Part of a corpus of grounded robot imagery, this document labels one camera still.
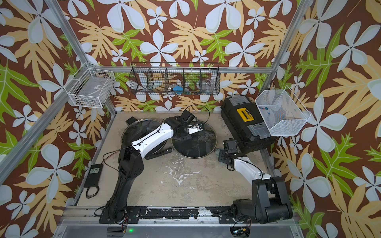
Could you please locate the black frying pan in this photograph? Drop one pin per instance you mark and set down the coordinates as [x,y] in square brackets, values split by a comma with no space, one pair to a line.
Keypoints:
[135,132]
[160,150]

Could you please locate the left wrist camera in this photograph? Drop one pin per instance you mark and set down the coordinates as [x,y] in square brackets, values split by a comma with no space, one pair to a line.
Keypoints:
[195,128]

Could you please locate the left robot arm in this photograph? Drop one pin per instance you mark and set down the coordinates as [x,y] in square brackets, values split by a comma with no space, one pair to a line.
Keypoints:
[131,161]

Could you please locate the black toolbox yellow latch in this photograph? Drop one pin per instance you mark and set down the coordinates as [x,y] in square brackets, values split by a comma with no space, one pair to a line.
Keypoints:
[246,124]

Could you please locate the white wire basket right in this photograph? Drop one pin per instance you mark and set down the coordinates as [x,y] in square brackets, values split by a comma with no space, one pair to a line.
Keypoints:
[282,111]

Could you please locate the glass pot lid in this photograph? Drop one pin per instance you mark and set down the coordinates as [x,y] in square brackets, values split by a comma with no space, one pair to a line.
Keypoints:
[135,132]
[196,149]

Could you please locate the white wire basket left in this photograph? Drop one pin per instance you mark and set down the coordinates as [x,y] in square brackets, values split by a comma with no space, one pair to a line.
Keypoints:
[91,87]

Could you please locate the left black frying pan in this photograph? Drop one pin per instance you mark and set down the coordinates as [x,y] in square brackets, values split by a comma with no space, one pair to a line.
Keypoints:
[135,132]

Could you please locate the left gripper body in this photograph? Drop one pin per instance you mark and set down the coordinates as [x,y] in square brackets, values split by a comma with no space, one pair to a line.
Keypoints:
[186,136]

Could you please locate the black wire basket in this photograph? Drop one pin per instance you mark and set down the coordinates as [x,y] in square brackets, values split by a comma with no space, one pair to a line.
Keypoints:
[195,78]

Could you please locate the blue object in basket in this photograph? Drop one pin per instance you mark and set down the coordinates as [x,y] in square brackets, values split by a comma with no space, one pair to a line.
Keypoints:
[178,90]

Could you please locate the black power adapter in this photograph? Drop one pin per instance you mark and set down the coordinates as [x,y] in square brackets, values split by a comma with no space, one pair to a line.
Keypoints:
[93,176]

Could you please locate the grey-green cloth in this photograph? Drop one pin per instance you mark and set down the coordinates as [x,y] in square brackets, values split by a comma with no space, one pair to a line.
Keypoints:
[222,156]

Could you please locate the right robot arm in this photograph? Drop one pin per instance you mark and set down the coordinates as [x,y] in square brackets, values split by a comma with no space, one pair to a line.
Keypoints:
[270,202]

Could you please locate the right black frying pan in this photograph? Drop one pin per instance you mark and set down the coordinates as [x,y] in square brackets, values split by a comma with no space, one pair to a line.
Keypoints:
[160,150]

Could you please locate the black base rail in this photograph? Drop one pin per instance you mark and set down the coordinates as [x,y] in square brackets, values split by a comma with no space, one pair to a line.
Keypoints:
[141,214]

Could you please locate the white wire basket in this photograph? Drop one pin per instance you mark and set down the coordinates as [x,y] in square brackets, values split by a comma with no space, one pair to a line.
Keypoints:
[282,111]
[91,87]

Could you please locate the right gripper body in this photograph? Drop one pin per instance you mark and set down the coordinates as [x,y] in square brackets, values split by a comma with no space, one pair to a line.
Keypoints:
[223,156]

